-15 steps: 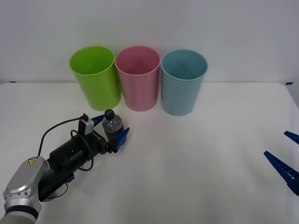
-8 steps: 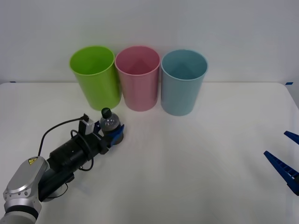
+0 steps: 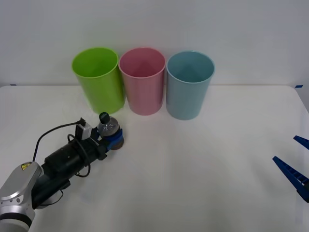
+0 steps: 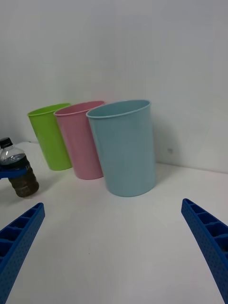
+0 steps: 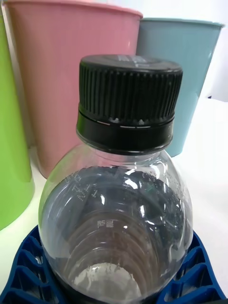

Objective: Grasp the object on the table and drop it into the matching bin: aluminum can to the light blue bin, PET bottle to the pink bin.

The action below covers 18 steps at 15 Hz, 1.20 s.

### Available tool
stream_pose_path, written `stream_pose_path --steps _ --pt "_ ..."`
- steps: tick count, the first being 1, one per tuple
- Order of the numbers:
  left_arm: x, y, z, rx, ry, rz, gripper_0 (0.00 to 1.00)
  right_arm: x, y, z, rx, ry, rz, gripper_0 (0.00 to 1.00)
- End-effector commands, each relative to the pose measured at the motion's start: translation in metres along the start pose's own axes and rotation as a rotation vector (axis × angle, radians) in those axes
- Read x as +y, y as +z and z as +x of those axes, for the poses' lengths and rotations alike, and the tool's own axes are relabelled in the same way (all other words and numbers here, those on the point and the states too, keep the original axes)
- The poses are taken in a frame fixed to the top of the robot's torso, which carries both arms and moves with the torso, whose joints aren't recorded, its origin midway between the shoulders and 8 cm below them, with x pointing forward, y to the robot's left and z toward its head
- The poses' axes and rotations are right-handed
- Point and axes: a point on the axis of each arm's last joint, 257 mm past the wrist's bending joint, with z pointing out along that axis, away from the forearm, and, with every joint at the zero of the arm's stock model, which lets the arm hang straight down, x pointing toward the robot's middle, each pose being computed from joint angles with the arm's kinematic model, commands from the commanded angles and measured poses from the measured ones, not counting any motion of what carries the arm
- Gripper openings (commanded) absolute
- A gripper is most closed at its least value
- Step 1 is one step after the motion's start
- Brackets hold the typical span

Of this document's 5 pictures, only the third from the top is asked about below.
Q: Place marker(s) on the pink plastic bin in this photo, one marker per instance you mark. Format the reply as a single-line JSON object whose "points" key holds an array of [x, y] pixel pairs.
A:
{"points": [[144, 96]]}

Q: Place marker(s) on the clear bottle with black cap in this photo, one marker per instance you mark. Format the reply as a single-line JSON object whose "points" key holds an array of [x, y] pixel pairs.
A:
{"points": [[108, 128]]}

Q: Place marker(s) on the yellow-green plastic bin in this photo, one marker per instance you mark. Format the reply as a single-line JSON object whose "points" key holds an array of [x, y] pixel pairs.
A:
{"points": [[101, 91]]}

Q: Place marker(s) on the pale blue plastic bin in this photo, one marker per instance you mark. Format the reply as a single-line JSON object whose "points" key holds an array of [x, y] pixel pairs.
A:
{"points": [[186, 101]]}

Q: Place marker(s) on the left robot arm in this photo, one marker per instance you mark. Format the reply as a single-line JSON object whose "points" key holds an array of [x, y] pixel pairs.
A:
{"points": [[21, 178]]}

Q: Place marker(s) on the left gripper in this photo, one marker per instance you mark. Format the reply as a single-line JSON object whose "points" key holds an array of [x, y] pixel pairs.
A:
{"points": [[94, 151]]}

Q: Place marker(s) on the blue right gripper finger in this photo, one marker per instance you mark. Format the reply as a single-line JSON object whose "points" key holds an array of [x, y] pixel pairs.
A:
{"points": [[293, 172], [303, 141]]}

